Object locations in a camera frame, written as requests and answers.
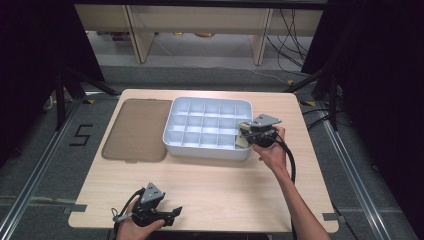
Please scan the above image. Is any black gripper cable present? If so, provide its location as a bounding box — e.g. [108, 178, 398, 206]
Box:
[270, 134, 298, 185]
[110, 187, 147, 232]

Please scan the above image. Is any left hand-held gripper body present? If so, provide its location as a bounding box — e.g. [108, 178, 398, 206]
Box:
[131, 181, 175, 228]

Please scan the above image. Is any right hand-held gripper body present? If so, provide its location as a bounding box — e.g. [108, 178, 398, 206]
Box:
[248, 113, 283, 149]

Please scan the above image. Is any white compartment storage box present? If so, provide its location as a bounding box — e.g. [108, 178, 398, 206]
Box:
[162, 96, 254, 162]

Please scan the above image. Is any bundle of black cables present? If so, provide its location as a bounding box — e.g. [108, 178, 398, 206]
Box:
[265, 8, 313, 74]

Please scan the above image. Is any light wooden desk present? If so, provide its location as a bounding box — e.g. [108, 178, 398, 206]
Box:
[73, 2, 325, 67]

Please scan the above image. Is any person's left hand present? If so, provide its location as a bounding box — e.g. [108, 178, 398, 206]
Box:
[115, 198, 166, 240]

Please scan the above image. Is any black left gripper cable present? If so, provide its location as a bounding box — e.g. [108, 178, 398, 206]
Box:
[110, 187, 147, 232]

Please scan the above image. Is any person's right hand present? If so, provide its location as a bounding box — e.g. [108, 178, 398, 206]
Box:
[251, 125, 288, 176]

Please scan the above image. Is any black curtain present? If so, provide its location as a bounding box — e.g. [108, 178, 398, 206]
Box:
[0, 0, 106, 168]
[300, 0, 424, 231]

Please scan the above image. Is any aluminium floor rail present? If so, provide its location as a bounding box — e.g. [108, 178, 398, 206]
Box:
[0, 98, 84, 234]
[318, 108, 396, 240]

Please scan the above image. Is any black metal stand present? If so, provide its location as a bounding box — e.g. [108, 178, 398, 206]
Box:
[282, 65, 340, 132]
[54, 67, 122, 132]

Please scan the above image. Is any pale green ankle sock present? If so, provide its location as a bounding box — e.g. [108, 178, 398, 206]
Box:
[235, 120, 255, 150]

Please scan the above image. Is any translucent plastic lid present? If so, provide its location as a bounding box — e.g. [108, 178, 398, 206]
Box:
[101, 98, 174, 165]

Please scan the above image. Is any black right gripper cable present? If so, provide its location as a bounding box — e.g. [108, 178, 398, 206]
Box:
[270, 134, 298, 185]

